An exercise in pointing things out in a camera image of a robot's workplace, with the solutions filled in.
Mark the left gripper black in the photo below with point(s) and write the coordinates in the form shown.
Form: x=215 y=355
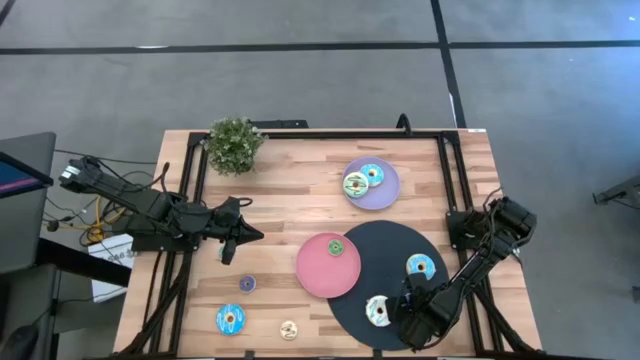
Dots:
x=217 y=225

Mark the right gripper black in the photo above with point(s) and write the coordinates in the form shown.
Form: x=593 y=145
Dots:
x=422 y=325

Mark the large blue iced donut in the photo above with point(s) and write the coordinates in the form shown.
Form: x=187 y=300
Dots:
x=430 y=265
x=379 y=177

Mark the large white iced donut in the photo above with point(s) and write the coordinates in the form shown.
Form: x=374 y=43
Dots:
x=371 y=310

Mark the small purple iced donut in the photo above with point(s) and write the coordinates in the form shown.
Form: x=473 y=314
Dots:
x=242 y=285

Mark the small green iced donut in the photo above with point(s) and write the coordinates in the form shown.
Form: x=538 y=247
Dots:
x=331 y=245

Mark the large blue donut white drizzle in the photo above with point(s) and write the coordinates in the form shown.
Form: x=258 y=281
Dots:
x=222 y=322

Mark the small cream sprinkled donut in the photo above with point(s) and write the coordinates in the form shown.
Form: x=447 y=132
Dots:
x=284 y=332

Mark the large green donut chocolate drizzle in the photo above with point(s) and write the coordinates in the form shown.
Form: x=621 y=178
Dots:
x=349 y=186

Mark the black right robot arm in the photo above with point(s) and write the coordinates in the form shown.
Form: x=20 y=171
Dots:
x=505 y=220

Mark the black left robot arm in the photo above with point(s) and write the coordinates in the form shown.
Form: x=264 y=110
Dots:
x=140 y=200

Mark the black round woven placemat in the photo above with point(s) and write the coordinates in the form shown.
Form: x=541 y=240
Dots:
x=385 y=250

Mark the pink plate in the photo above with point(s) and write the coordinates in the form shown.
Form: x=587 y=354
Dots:
x=320 y=275

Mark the green potted plant black pot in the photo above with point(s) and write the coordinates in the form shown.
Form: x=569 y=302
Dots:
x=235 y=145

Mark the purple plate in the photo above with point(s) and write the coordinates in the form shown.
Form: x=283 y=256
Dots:
x=385 y=195

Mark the black flat bar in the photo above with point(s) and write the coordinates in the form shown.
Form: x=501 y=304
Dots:
x=280 y=124

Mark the white printed carton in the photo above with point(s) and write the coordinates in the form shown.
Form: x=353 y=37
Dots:
x=107 y=255

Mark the dark grey computer cart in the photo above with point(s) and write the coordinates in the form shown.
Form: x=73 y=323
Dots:
x=25 y=230

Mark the dark grey stand leg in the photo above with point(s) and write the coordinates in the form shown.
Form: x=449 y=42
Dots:
x=620 y=192

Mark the tilted display screen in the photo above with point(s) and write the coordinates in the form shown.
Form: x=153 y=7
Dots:
x=15 y=177

